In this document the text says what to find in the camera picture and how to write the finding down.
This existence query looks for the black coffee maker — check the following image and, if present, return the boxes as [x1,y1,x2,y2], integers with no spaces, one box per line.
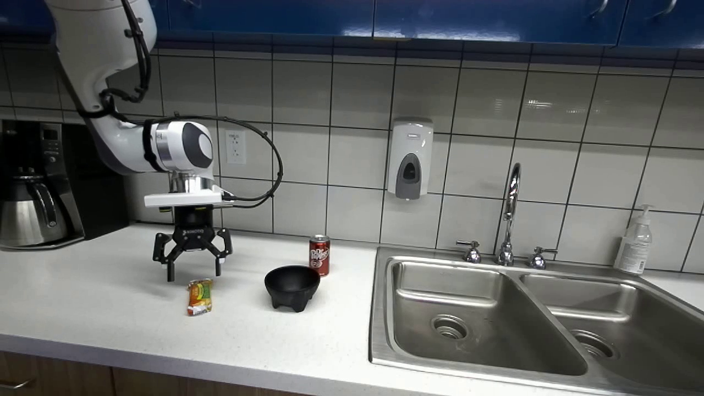
[0,121,127,252]

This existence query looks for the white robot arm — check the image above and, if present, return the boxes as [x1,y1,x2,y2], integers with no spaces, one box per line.
[45,0,232,280]

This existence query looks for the orange granola bar packet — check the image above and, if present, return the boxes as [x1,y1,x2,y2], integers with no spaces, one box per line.
[188,280,214,316]

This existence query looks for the clear soap bottle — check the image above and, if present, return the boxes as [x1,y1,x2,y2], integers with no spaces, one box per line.
[615,210,651,276]

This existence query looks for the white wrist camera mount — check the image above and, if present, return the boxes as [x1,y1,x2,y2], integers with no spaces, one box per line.
[143,187,225,206]

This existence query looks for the blue upper cabinets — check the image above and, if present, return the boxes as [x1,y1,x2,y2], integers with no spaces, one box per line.
[0,0,704,54]

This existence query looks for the chrome faucet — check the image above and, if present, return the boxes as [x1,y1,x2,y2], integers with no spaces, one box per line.
[453,160,558,270]

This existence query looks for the white wall outlet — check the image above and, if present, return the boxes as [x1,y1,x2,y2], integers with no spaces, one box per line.
[225,131,247,168]

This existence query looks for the black bowl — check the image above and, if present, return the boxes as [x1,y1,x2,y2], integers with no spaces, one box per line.
[265,267,322,313]

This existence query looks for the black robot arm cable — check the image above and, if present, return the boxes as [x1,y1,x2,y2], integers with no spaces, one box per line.
[78,0,286,210]

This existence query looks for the steel coffee carafe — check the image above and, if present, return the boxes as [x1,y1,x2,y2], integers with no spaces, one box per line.
[0,176,79,249]

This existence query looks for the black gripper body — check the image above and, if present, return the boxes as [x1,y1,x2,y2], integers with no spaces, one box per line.
[153,206,233,265]

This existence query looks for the wooden lower cabinet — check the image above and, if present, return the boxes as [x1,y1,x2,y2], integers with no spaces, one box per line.
[0,352,298,396]

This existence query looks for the stainless steel double sink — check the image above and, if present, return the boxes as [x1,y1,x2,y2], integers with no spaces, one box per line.
[369,249,704,396]

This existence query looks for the white soap dispenser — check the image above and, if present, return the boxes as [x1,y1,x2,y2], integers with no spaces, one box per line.
[388,121,433,201]

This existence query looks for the red soda can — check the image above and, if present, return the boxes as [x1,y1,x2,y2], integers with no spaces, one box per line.
[309,234,331,277]

